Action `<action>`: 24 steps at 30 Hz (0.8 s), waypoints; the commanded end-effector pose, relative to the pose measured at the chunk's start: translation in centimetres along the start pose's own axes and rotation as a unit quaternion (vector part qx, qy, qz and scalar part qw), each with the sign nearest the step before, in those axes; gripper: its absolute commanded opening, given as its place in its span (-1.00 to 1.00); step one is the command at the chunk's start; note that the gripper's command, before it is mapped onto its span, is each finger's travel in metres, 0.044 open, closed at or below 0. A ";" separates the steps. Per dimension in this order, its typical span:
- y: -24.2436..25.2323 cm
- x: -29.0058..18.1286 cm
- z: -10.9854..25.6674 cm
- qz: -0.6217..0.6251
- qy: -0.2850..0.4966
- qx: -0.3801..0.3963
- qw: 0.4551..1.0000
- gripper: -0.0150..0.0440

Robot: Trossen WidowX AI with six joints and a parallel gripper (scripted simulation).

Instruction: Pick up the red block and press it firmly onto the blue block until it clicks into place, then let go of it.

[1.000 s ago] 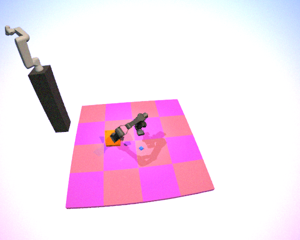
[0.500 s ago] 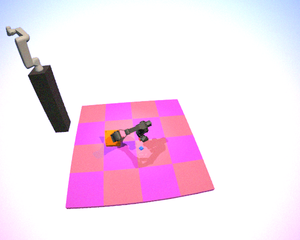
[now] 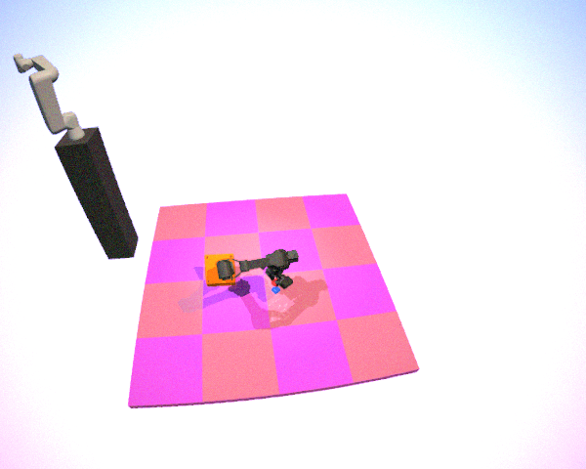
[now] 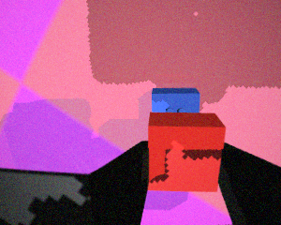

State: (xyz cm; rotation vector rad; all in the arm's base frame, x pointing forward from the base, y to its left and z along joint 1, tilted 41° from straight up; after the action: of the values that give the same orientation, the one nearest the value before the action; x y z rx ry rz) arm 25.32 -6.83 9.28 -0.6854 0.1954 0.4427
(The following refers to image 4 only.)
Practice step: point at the red block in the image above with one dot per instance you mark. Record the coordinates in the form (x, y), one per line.
(185, 150)

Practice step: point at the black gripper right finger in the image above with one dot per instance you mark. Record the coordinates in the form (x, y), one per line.
(250, 187)

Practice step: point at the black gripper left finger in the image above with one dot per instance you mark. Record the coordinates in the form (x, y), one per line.
(114, 194)

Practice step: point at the blue block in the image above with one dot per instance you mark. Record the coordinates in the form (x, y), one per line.
(175, 100)

